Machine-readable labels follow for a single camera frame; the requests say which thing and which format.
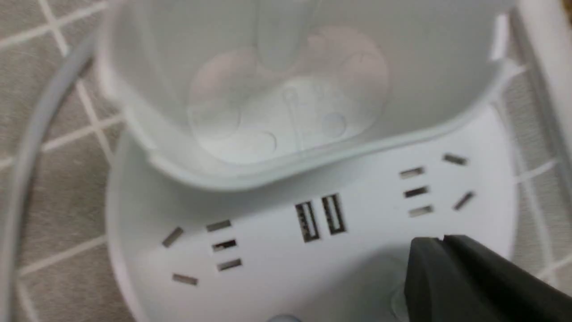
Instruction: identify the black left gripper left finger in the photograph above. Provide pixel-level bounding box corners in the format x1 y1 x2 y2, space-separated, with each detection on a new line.
404 237 496 322

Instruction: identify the white desk lamp base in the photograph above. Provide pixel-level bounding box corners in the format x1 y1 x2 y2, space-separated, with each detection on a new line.
105 107 518 322

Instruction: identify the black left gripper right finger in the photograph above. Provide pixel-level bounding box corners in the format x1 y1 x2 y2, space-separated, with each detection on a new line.
443 236 572 322

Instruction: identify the white lamp power cable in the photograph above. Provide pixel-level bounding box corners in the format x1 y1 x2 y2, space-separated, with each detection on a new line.
0 31 101 322

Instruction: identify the white lamp pen holder cup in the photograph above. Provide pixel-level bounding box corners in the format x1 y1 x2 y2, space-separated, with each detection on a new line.
96 0 516 191

